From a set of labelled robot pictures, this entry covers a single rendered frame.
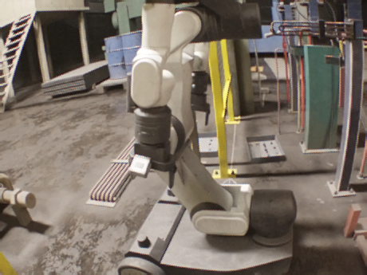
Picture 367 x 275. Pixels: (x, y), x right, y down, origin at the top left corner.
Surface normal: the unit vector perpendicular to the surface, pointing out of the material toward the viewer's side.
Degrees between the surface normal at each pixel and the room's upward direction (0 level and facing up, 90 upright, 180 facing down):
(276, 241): 0
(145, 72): 90
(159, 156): 90
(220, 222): 90
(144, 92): 90
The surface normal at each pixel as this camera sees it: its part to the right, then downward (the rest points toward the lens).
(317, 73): -0.20, 0.40
